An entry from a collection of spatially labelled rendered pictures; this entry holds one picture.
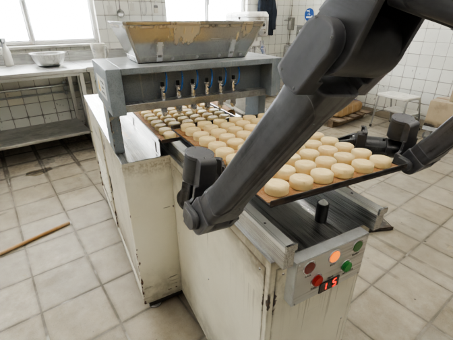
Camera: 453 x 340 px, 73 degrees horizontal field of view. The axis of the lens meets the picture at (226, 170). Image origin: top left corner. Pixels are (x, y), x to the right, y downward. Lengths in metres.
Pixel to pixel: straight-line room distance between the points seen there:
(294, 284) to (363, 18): 0.62
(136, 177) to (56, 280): 1.00
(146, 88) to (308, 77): 1.00
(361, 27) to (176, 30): 0.98
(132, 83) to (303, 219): 0.78
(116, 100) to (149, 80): 0.17
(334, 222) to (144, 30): 0.86
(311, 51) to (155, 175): 1.05
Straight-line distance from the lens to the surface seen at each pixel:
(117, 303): 1.84
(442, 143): 0.89
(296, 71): 0.31
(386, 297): 1.96
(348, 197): 0.91
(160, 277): 1.59
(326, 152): 0.85
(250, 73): 1.43
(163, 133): 1.25
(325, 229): 0.86
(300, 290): 0.81
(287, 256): 0.70
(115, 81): 1.14
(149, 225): 1.39
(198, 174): 0.57
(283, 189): 0.62
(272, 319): 0.88
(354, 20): 0.30
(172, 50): 1.25
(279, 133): 0.37
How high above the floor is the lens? 1.34
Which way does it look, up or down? 26 degrees down
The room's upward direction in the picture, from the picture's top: straight up
